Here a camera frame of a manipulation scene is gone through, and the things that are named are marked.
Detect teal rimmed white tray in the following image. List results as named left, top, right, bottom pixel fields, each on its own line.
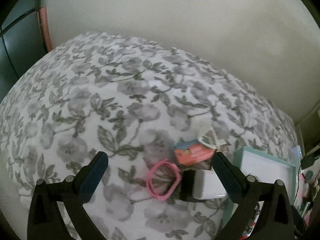
left=223, top=147, right=296, bottom=227

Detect black power adapter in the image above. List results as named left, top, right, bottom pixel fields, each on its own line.
left=300, top=150, right=320, bottom=170

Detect white glowing device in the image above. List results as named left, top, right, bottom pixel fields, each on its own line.
left=291, top=145, right=302, bottom=162

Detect white cube charger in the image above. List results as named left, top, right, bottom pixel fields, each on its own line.
left=192, top=170, right=227, bottom=200

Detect brown comb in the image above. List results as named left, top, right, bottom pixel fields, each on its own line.
left=216, top=145, right=228, bottom=154

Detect white hair bow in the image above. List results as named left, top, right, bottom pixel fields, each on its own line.
left=197, top=128, right=226, bottom=150

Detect coral pink card box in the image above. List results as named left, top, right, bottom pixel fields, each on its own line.
left=173, top=140, right=215, bottom=166

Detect floral grey white bedspread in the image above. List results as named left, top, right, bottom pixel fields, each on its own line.
left=1, top=33, right=298, bottom=239

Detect pink hair tie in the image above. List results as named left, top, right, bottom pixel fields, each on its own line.
left=146, top=159, right=182, bottom=202

